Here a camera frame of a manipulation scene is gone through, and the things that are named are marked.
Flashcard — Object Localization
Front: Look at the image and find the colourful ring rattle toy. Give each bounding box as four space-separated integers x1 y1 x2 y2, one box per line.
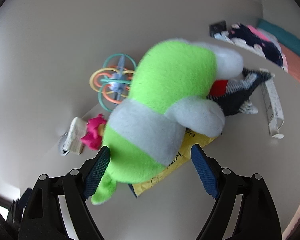
89 53 137 112

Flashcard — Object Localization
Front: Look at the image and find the black and white knitted sock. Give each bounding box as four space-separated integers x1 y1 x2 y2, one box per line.
207 68 273 116

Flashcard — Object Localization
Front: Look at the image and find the teal pillow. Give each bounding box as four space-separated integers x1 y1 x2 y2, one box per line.
257 19 300 57

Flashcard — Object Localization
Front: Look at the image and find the green and white plush toy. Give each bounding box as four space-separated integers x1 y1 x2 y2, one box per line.
91 39 244 205

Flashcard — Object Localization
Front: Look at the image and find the bed with salmon sheet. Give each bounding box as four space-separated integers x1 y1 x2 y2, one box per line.
279 43 300 83

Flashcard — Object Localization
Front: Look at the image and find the yellow padded envelope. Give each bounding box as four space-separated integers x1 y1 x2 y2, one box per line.
129 128 216 198

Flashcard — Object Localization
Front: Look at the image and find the pink flower toy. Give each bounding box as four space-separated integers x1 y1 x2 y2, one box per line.
81 113 107 151

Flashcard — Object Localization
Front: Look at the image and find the navy patterned clothes pile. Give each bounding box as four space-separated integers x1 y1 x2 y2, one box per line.
213 23 286 72

